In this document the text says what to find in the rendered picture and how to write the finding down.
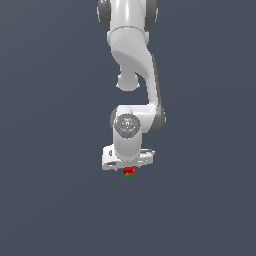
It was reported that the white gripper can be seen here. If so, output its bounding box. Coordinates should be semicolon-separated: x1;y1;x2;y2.
101;143;156;172

